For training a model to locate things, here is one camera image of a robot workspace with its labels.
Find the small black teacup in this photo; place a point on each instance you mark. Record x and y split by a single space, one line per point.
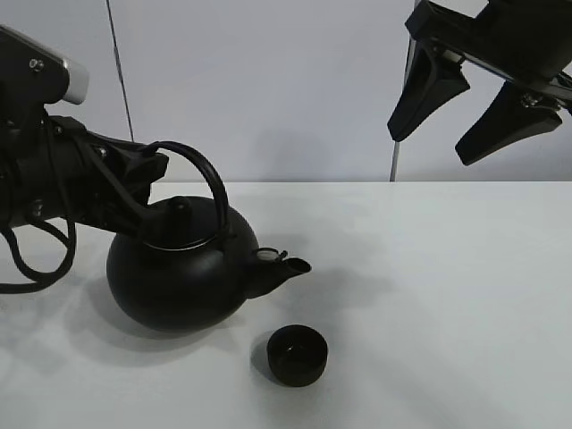
297 355

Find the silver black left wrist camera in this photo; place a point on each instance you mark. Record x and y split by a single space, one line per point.
33 70

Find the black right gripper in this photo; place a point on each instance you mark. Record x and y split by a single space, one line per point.
525 44

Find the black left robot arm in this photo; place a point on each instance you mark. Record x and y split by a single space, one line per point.
75 173

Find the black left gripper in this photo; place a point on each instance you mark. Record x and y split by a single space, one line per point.
54 167

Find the black round tea kettle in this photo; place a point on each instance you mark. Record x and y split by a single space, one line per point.
202 266

